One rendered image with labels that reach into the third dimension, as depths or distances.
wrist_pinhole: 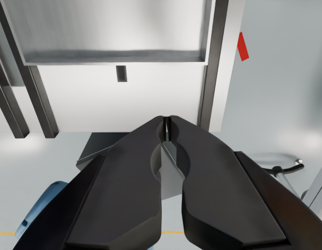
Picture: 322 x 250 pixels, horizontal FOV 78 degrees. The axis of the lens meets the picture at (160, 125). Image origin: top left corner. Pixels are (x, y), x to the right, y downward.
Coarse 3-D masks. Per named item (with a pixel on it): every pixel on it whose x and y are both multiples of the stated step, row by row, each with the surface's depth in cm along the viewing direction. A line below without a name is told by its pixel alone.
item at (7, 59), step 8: (0, 24) 29; (0, 32) 29; (0, 40) 30; (0, 48) 30; (8, 48) 30; (0, 56) 31; (8, 56) 31; (8, 64) 32; (16, 64) 32; (8, 72) 32; (16, 72) 32; (16, 80) 33
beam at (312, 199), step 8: (320, 176) 107; (312, 184) 112; (320, 184) 107; (312, 192) 112; (320, 192) 107; (304, 200) 119; (312, 200) 112; (320, 200) 107; (312, 208) 113; (320, 208) 107; (320, 216) 110
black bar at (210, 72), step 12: (216, 0) 26; (228, 0) 26; (216, 12) 26; (216, 24) 27; (216, 36) 28; (216, 48) 29; (216, 60) 30; (204, 72) 32; (216, 72) 31; (204, 84) 32; (204, 96) 33; (204, 108) 34; (204, 120) 35
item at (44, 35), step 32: (0, 0) 24; (32, 0) 27; (64, 0) 27; (96, 0) 27; (128, 0) 27; (160, 0) 27; (192, 0) 27; (32, 32) 29; (64, 32) 29; (96, 32) 29; (128, 32) 29; (160, 32) 29; (192, 32) 29; (32, 64) 28; (64, 64) 28; (96, 64) 28; (128, 64) 28; (160, 64) 28; (192, 64) 28
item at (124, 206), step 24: (120, 144) 9; (144, 144) 9; (120, 168) 8; (144, 168) 8; (96, 192) 7; (120, 192) 7; (144, 192) 7; (96, 216) 6; (120, 216) 6; (144, 216) 6; (72, 240) 6; (96, 240) 6; (120, 240) 6; (144, 240) 7
